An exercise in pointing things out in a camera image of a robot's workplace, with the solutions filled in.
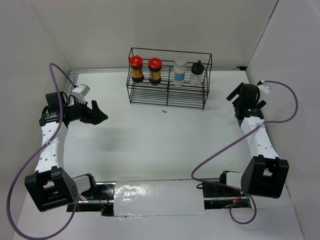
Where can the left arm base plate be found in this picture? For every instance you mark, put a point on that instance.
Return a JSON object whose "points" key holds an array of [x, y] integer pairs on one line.
{"points": [[101, 202]]}

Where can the red lid sauce jar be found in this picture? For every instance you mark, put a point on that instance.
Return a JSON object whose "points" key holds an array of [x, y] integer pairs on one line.
{"points": [[136, 66]]}

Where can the white bottle blue label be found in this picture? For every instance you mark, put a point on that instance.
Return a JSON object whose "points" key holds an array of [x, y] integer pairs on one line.
{"points": [[179, 71]]}

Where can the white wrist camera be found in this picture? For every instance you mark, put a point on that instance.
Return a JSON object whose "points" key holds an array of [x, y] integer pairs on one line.
{"points": [[264, 87], [79, 93]]}

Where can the black cap pellet bottle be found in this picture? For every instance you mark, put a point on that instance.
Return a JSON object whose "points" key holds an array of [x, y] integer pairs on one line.
{"points": [[197, 70]]}

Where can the red lid chili jar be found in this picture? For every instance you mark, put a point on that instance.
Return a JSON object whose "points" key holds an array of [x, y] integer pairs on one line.
{"points": [[155, 66]]}

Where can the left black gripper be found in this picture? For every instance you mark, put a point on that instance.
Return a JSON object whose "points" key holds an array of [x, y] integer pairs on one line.
{"points": [[94, 116]]}

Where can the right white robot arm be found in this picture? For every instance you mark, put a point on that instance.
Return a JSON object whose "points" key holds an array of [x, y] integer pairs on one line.
{"points": [[266, 173]]}

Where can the white taped cover sheet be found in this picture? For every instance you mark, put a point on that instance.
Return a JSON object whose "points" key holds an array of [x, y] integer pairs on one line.
{"points": [[143, 197]]}

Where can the black wire shelf rack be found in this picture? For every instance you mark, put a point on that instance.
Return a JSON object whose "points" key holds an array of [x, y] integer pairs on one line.
{"points": [[166, 93]]}

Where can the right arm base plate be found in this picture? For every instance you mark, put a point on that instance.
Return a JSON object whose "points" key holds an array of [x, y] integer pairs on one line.
{"points": [[220, 197]]}

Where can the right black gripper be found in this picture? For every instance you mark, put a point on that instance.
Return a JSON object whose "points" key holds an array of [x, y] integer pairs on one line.
{"points": [[237, 91]]}

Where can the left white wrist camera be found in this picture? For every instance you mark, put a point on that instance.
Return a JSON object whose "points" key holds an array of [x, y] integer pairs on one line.
{"points": [[79, 93]]}

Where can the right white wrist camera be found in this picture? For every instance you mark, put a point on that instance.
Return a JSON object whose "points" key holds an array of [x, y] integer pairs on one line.
{"points": [[264, 87]]}

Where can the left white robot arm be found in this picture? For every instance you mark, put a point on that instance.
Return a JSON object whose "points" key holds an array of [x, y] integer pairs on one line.
{"points": [[50, 186]]}

